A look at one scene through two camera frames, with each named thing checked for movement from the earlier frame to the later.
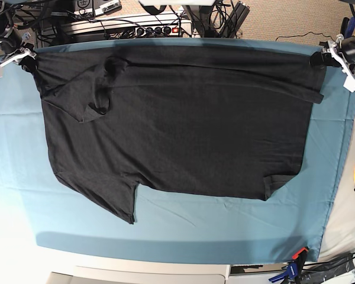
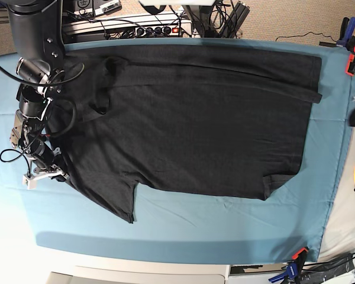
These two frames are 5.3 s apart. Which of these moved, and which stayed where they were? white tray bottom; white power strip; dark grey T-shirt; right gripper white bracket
Moved: right gripper white bracket
Stayed: dark grey T-shirt; white power strip; white tray bottom
